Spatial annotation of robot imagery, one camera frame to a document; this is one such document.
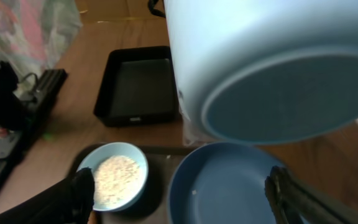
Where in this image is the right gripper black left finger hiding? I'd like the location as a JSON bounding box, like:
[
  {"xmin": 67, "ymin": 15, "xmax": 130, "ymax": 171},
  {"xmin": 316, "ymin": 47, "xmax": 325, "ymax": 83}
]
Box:
[{"xmin": 0, "ymin": 168, "xmax": 94, "ymax": 224}]

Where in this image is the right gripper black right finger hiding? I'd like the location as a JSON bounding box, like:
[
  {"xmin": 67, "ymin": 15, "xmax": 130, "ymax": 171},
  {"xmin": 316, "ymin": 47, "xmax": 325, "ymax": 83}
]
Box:
[{"xmin": 265, "ymin": 166, "xmax": 358, "ymax": 224}]

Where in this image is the light blue cup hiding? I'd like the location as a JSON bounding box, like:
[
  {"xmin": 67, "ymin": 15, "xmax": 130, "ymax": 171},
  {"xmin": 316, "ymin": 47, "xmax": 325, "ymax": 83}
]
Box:
[{"xmin": 164, "ymin": 0, "xmax": 358, "ymax": 144}]

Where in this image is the light blue bowl with rice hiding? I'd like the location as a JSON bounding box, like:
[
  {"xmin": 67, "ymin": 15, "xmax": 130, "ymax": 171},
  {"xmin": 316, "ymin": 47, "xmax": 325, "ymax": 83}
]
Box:
[{"xmin": 77, "ymin": 142, "xmax": 149, "ymax": 212}]

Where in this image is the dark blue plate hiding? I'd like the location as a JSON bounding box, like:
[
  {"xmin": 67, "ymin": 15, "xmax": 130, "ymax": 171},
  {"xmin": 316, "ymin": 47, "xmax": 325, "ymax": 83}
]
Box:
[{"xmin": 167, "ymin": 142, "xmax": 284, "ymax": 224}]

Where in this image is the dark brown serving tray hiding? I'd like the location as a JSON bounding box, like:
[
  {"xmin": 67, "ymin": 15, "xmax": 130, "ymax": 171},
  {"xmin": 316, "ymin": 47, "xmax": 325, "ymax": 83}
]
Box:
[{"xmin": 89, "ymin": 146, "xmax": 195, "ymax": 224}]

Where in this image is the crumpled plastic sheet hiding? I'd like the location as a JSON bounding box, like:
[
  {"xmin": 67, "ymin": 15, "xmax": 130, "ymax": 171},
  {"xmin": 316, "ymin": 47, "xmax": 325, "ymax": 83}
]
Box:
[{"xmin": 0, "ymin": 0, "xmax": 82, "ymax": 81}]

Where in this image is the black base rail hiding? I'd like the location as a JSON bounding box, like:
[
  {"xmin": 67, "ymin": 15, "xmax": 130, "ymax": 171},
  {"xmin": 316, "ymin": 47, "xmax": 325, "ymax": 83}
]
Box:
[{"xmin": 0, "ymin": 69, "xmax": 68, "ymax": 188}]

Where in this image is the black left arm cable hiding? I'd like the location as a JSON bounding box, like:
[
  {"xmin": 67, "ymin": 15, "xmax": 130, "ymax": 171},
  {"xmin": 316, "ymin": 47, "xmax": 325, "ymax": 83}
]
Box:
[{"xmin": 147, "ymin": 0, "xmax": 167, "ymax": 19}]

